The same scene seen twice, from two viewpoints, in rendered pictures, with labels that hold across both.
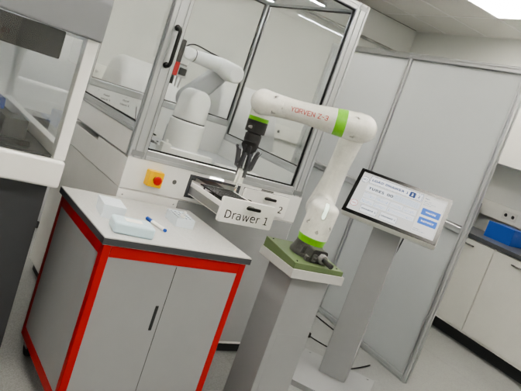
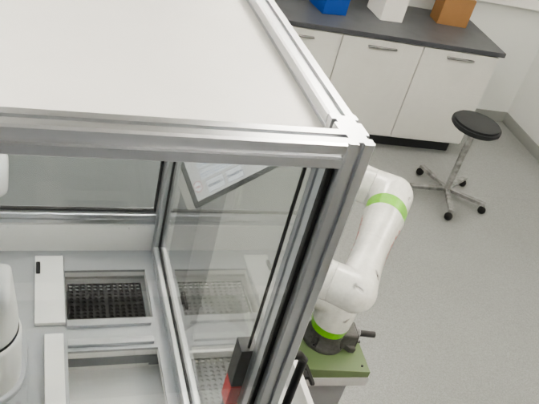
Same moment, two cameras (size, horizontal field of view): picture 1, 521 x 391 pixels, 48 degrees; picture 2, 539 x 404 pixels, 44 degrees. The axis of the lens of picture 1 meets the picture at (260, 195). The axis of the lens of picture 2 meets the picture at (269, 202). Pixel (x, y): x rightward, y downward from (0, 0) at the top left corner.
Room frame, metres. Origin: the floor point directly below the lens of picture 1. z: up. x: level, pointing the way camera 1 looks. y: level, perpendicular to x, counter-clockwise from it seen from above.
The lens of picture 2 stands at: (2.47, 1.37, 2.39)
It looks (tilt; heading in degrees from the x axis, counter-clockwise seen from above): 35 degrees down; 282
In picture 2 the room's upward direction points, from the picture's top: 16 degrees clockwise
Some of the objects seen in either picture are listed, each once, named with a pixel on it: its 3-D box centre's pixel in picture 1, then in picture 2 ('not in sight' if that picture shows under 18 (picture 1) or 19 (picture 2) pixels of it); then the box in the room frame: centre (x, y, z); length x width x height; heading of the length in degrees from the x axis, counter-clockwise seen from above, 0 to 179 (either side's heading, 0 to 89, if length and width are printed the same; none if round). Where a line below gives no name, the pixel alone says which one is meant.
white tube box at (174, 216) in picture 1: (180, 219); not in sight; (2.41, 0.29, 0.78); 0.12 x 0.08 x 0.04; 33
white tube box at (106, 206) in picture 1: (110, 207); not in sight; (2.18, 0.53, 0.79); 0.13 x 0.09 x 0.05; 29
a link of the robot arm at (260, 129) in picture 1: (255, 127); not in sight; (2.60, 0.12, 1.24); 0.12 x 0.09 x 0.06; 153
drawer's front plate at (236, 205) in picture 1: (246, 213); (293, 382); (2.54, 0.03, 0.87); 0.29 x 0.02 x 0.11; 126
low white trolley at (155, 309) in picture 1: (127, 306); not in sight; (2.31, 0.37, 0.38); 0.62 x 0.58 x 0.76; 126
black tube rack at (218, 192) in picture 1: (225, 200); not in sight; (2.70, 0.15, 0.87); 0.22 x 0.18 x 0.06; 36
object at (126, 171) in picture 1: (179, 167); not in sight; (3.21, 0.48, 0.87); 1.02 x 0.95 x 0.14; 126
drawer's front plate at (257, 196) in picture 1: (264, 203); not in sight; (2.98, -0.03, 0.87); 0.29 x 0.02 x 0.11; 126
